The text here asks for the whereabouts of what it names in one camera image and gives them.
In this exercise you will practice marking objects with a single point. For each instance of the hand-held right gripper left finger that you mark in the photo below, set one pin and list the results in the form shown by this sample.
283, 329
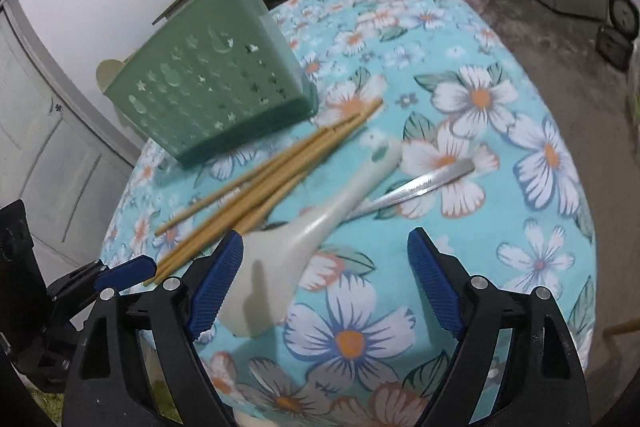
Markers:
215, 282

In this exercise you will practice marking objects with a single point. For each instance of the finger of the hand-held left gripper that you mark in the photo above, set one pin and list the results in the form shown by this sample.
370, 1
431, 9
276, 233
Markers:
125, 269

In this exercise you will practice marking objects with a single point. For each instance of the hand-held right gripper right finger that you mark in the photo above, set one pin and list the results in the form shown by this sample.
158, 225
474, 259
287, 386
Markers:
430, 277

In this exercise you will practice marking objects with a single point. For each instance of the green perforated utensil holder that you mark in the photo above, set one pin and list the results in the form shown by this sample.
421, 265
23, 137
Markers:
210, 97

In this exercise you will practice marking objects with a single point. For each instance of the blue floral tablecloth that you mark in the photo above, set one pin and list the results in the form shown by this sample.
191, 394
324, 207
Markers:
450, 207

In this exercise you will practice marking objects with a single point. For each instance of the cream plastic spoon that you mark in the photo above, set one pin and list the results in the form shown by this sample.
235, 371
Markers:
107, 74

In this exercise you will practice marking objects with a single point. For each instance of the wooden bar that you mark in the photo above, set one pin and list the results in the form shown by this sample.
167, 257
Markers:
622, 328

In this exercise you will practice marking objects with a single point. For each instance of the black box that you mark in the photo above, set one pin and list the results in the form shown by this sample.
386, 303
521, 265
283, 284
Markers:
614, 49

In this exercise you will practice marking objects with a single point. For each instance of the black wheel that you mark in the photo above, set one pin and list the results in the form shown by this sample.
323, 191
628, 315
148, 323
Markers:
625, 17

